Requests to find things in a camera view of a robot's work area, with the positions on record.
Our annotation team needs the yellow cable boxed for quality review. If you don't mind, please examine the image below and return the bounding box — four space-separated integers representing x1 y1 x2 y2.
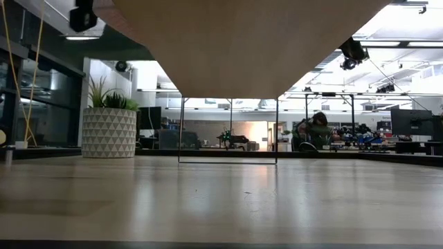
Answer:
1 0 46 148

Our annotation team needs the green succulent plant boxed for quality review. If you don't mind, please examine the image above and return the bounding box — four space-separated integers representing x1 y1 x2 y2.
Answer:
88 75 140 111

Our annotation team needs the black metal gantry frame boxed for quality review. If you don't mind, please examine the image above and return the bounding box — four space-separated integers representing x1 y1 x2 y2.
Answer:
304 91 356 139

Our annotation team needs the black aluminium table frame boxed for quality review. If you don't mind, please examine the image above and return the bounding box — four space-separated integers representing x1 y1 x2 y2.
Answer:
0 147 443 249

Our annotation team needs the green and black robot device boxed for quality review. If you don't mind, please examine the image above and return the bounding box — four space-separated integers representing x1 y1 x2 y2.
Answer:
217 127 250 149

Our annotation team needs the person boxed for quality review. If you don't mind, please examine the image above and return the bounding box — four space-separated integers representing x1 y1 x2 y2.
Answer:
292 111 333 152

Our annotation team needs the small black monitor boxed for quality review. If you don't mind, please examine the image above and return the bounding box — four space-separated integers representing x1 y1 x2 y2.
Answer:
138 106 163 131

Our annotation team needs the white triangle-patterned plant pot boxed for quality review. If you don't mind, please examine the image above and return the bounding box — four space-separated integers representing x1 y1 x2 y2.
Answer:
81 107 138 159

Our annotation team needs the wooden shelf with black legs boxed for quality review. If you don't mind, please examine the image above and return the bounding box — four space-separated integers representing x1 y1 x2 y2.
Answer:
91 0 394 165

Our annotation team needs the silver metal post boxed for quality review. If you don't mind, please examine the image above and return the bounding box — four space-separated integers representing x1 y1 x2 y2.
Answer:
3 145 17 166

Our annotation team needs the wide black monitor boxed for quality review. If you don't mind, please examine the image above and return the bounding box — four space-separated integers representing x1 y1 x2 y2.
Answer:
390 108 434 136

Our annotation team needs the ceiling light panel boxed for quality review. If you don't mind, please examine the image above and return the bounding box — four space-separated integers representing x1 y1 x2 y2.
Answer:
64 34 101 42

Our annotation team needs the black background desk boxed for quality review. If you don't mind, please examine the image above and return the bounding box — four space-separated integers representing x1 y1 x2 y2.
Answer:
394 140 443 156

